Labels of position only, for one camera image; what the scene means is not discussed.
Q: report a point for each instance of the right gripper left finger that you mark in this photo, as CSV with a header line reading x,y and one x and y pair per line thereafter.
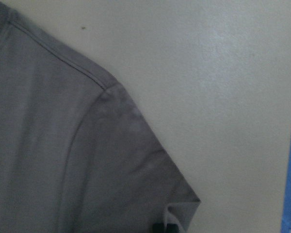
x,y
159,228

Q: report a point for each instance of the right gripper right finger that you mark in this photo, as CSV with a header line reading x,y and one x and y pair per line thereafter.
x,y
171,228

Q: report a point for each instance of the dark brown t-shirt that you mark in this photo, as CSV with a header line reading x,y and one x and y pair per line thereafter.
x,y
76,154

